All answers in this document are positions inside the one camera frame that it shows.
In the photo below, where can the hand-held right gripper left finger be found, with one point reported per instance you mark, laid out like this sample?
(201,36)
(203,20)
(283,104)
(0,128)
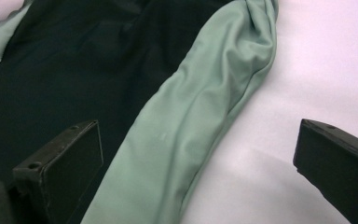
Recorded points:
(65,161)

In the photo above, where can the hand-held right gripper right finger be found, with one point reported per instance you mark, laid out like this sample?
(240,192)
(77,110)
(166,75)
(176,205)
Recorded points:
(335,168)

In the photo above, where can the black and green shirt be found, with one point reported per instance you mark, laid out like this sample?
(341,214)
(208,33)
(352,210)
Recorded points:
(90,77)

